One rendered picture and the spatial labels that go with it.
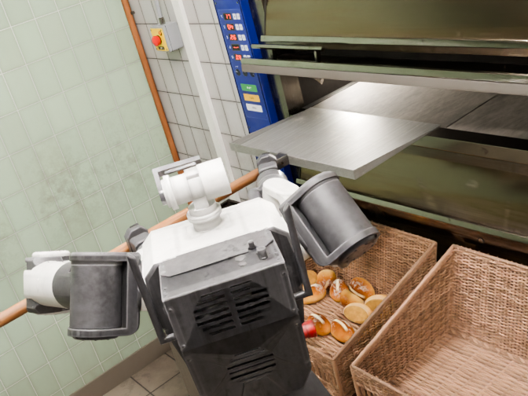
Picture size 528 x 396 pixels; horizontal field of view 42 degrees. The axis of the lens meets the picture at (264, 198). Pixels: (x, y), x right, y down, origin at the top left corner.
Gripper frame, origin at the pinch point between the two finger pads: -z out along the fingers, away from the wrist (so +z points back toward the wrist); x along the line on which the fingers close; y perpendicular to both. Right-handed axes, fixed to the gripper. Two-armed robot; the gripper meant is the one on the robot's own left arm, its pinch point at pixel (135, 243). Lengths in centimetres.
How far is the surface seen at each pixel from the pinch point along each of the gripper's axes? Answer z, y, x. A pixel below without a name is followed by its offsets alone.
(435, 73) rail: 37, 72, -23
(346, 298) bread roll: -7, 61, 55
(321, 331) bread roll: -3, 47, 58
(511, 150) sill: 43, 87, 2
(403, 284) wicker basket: 20, 64, 40
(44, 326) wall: -119, -21, 73
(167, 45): -95, 61, -25
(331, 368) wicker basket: 21, 34, 51
